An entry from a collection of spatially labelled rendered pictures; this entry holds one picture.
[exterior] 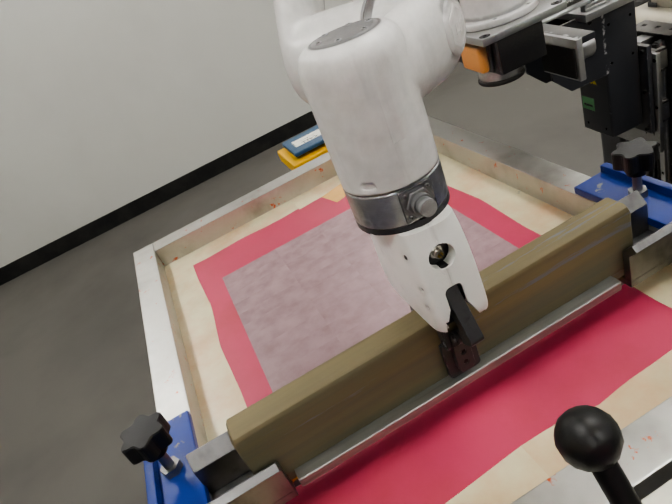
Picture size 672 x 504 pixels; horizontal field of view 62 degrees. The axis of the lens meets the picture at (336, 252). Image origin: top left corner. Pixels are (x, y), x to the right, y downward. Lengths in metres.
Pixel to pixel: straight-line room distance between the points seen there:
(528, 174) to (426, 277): 0.40
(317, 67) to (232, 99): 3.82
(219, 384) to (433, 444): 0.29
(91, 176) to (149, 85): 0.74
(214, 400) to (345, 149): 0.40
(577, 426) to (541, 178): 0.54
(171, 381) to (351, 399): 0.27
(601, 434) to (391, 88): 0.23
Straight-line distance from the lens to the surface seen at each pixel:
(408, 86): 0.38
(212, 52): 4.11
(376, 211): 0.40
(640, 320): 0.61
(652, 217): 0.66
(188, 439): 0.60
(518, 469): 0.51
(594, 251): 0.56
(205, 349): 0.77
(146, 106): 4.11
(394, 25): 0.38
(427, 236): 0.40
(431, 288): 0.42
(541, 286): 0.54
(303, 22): 0.47
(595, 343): 0.59
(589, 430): 0.26
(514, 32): 0.89
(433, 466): 0.52
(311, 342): 0.68
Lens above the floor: 1.38
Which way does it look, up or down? 31 degrees down
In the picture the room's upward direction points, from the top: 24 degrees counter-clockwise
